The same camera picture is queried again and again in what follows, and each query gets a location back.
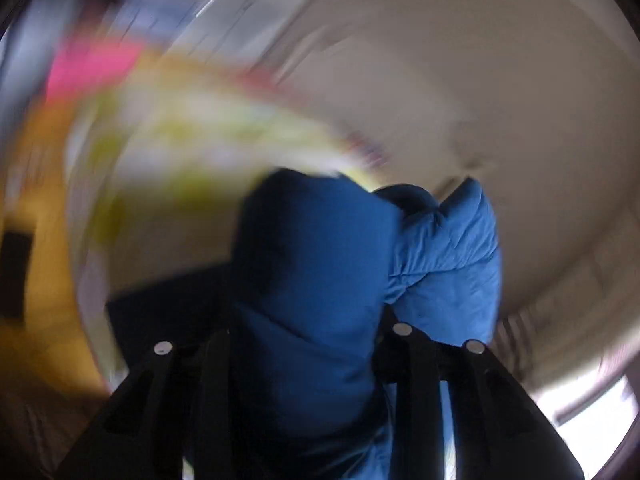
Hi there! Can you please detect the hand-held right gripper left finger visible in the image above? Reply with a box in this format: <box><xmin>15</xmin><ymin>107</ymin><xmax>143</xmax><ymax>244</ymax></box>
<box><xmin>64</xmin><ymin>329</ymin><xmax>238</xmax><ymax>480</ymax></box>

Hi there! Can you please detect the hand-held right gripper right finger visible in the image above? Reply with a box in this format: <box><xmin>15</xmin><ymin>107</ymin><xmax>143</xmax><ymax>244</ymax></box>
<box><xmin>374</xmin><ymin>305</ymin><xmax>586</xmax><ymax>480</ymax></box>

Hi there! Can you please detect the blue puffer jacket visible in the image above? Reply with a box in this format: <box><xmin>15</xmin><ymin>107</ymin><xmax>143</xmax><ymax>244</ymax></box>
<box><xmin>105</xmin><ymin>167</ymin><xmax>503</xmax><ymax>480</ymax></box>

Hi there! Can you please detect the pale patterned curtain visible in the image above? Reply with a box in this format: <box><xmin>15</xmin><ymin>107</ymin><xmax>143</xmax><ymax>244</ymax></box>
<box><xmin>492</xmin><ymin>305</ymin><xmax>546</xmax><ymax>376</ymax></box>

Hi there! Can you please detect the yellow and white checked blanket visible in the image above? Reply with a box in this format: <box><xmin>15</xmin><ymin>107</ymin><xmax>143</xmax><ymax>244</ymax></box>
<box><xmin>70</xmin><ymin>55</ymin><xmax>391</xmax><ymax>386</ymax></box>

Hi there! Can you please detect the pink cloth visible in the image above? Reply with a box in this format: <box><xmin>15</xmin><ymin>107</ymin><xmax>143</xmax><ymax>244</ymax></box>
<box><xmin>45</xmin><ymin>37</ymin><xmax>151</xmax><ymax>103</ymax></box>

